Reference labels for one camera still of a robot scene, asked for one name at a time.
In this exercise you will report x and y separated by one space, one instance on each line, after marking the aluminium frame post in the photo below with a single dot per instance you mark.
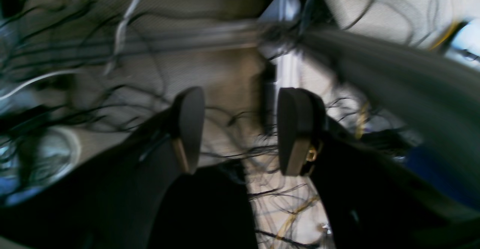
278 24

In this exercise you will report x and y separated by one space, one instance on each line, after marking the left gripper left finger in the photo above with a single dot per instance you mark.
111 200

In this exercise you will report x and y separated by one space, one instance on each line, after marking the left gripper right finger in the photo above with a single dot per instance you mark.
371 201

